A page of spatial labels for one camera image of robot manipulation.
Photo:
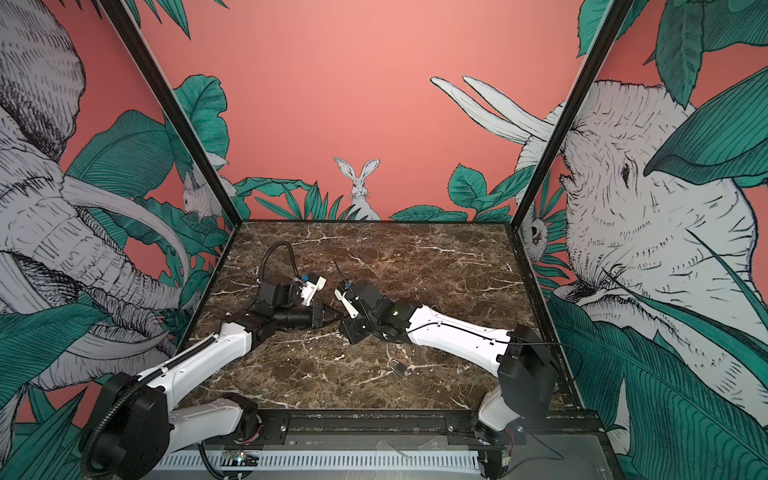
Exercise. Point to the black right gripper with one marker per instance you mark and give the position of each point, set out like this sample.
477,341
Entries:
351,333

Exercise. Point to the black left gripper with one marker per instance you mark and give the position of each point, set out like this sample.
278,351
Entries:
318,315

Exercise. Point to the small black padlock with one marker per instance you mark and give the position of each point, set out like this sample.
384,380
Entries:
399,368

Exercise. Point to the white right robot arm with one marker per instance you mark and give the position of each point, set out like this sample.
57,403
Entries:
519,359

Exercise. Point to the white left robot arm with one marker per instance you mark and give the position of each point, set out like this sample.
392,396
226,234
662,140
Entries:
136,420

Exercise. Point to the white perforated strip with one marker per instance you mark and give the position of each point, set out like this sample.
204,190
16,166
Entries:
365,460

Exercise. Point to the small green circuit board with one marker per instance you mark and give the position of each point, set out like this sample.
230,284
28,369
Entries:
239,459

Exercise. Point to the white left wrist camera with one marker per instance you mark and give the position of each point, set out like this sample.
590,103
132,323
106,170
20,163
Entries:
310,285

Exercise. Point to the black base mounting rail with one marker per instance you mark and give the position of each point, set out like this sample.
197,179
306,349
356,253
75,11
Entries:
458,427

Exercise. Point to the black corner frame post left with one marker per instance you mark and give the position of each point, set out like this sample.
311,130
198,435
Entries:
128,31

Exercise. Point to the black corner frame post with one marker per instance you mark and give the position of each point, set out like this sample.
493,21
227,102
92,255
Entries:
128,31
611,23

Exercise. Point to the black corner frame post right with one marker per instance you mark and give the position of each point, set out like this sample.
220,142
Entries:
611,23

